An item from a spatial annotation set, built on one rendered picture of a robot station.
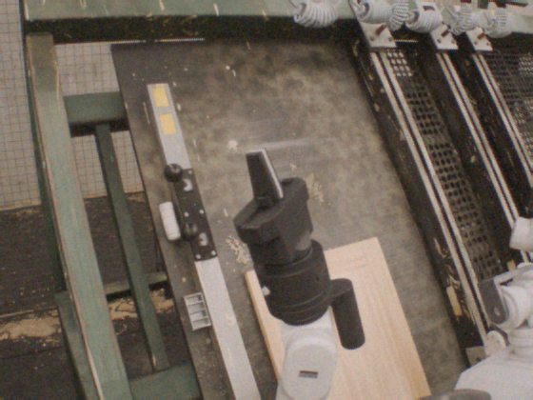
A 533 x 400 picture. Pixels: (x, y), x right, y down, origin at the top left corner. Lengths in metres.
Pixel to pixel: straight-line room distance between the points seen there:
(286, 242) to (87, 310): 0.49
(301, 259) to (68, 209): 0.54
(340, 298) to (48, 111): 0.71
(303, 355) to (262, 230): 0.18
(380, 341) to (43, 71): 0.98
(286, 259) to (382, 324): 0.69
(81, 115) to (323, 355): 0.79
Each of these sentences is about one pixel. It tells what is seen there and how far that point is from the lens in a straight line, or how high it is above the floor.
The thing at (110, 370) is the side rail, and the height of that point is 1.21.
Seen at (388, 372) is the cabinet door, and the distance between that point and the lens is 1.20.
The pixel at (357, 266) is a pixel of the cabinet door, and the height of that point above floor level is 1.24.
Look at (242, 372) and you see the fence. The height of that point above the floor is 1.14.
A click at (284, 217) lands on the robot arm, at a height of 1.58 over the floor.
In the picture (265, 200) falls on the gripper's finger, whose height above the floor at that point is 1.59.
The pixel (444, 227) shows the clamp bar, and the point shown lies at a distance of 1.33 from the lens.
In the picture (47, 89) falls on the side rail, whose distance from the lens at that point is 1.08.
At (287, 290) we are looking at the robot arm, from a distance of 0.57.
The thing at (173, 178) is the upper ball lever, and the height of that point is 1.51.
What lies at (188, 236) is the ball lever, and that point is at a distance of 0.88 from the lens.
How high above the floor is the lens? 1.77
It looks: 19 degrees down
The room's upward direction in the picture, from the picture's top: straight up
